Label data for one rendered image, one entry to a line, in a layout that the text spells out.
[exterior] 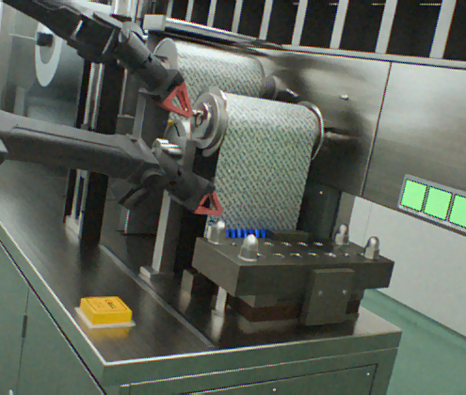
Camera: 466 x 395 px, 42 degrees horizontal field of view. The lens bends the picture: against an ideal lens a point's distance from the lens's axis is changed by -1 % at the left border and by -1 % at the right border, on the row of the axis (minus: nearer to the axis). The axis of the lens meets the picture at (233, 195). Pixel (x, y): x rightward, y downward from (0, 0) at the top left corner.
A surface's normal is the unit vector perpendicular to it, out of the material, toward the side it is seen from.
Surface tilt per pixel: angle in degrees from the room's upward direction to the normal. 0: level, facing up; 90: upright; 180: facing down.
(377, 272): 90
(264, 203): 91
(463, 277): 90
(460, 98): 90
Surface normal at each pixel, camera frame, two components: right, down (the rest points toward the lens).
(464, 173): -0.83, -0.04
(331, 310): 0.53, 0.25
